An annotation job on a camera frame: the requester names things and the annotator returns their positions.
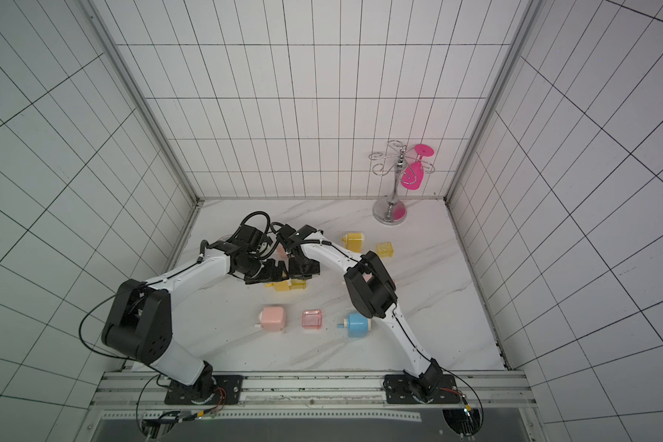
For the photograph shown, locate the pink sharpener bottom row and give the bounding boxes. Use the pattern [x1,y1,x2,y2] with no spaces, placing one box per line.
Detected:
[256,306,287,332]

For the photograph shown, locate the pink tray bottom row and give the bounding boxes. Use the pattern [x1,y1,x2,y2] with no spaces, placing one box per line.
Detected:
[301,309,323,330]

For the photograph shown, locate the pink plastic wine glass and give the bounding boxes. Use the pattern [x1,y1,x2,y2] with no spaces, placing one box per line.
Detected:
[401,144,435,191]

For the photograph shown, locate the aluminium mounting rail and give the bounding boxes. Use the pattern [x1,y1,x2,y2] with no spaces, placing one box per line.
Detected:
[91,371,537,411]

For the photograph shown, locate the pink sharpener top row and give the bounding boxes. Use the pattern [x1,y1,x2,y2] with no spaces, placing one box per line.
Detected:
[274,245,287,260]

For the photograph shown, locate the pink sharpener row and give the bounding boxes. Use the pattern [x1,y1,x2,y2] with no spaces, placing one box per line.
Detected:
[274,245,287,260]
[256,306,287,332]

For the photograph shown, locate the yellow sharpener near stand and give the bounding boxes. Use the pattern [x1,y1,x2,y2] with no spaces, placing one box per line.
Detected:
[342,232,365,253]

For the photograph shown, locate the yellow tray near stand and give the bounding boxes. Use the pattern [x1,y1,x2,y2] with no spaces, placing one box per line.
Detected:
[376,241,394,258]

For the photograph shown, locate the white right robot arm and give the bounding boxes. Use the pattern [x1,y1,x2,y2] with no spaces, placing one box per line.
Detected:
[273,222,444,403]

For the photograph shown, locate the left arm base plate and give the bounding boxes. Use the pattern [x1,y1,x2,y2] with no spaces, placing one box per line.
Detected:
[164,374,244,407]

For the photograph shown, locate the yellow tray row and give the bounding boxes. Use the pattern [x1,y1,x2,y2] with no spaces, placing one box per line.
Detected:
[289,279,307,290]

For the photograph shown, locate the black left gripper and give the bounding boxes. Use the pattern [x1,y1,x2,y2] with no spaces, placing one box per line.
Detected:
[236,255,290,285]

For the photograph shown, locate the chrome glass rack stand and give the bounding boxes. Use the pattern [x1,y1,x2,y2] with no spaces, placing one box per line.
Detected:
[369,140,414,226]

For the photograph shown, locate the yellow sharpener row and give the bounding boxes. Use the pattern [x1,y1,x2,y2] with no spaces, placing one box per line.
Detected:
[265,280,291,292]

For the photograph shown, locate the blue pencil sharpener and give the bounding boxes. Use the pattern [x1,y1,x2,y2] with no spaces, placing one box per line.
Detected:
[337,312,372,339]

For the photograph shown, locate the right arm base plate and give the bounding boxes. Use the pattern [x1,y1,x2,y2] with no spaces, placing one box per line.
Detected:
[382,374,460,405]

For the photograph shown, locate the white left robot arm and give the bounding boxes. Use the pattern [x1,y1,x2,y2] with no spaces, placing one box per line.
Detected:
[101,211,283,395]

